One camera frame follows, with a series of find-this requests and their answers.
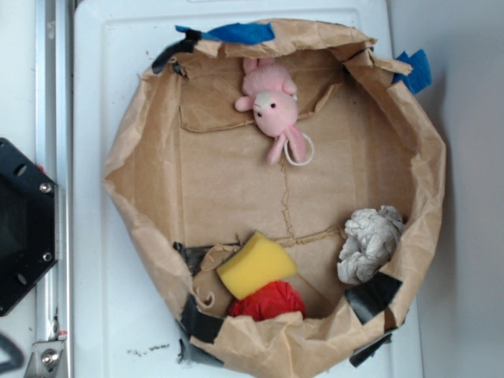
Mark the red crumpled ball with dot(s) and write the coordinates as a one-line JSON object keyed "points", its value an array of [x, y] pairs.
{"points": [[274, 299]]}

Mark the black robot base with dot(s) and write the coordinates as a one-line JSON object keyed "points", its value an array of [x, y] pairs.
{"points": [[28, 225]]}

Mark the crumpled white paper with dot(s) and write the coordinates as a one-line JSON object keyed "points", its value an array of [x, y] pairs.
{"points": [[372, 237]]}

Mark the blue tape top strip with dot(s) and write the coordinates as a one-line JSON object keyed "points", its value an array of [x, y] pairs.
{"points": [[250, 34]]}

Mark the pink plush bunny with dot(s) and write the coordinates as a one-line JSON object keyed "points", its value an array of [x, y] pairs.
{"points": [[270, 94]]}

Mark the aluminium rail frame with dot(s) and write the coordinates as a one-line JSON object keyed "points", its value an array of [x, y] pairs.
{"points": [[52, 351]]}

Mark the blue tape strip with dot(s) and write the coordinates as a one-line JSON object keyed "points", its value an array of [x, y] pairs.
{"points": [[250, 34], [420, 76]]}

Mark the blue tape right strip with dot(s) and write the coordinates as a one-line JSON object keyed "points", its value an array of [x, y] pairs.
{"points": [[420, 76]]}

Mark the brown paper bag bin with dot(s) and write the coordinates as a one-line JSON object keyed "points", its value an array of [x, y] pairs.
{"points": [[189, 177]]}

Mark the yellow sponge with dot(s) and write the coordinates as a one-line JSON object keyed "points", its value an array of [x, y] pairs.
{"points": [[258, 263]]}

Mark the white cutting board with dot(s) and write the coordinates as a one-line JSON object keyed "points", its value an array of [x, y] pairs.
{"points": [[121, 326]]}

